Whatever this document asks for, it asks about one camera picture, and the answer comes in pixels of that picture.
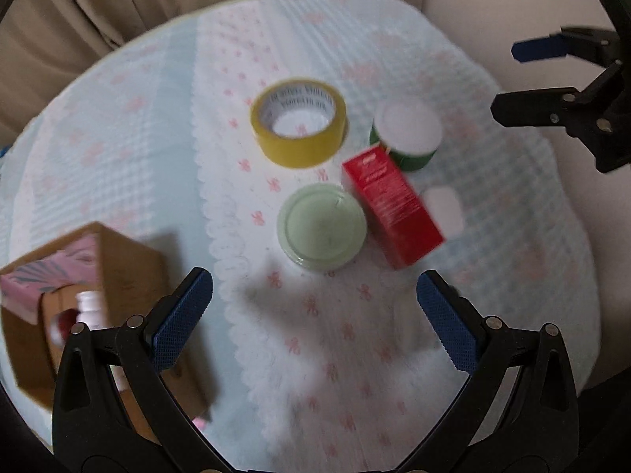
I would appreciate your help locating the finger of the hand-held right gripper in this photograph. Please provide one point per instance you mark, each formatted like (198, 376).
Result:
(532, 107)
(537, 48)

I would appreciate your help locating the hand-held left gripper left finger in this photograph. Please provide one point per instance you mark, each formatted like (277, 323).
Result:
(180, 320)

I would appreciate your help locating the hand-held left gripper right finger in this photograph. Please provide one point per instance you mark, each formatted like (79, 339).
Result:
(446, 325)

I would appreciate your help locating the brown cardboard box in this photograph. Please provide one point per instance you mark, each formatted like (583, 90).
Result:
(129, 261)

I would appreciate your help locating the pale green round tin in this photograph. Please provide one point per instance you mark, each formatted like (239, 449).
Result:
(320, 226)

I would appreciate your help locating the beige cushion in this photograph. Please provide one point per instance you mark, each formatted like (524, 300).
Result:
(493, 0)

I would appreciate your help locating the small white bottle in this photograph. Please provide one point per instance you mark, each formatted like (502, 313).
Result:
(91, 308)

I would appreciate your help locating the small white cap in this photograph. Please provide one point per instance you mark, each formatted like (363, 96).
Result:
(443, 209)

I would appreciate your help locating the small red-capped bottle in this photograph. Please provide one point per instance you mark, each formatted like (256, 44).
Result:
(63, 327)

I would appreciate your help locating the green jar with white lid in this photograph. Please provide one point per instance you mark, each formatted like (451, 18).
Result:
(406, 125)

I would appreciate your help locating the red carton box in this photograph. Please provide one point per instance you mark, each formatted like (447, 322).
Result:
(394, 207)

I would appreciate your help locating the pink patterned box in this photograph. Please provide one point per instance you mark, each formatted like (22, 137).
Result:
(29, 286)

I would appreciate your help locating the yellow tape roll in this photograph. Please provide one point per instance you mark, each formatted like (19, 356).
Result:
(296, 151)

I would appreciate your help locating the beige curtain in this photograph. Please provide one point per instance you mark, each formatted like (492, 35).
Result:
(98, 0)

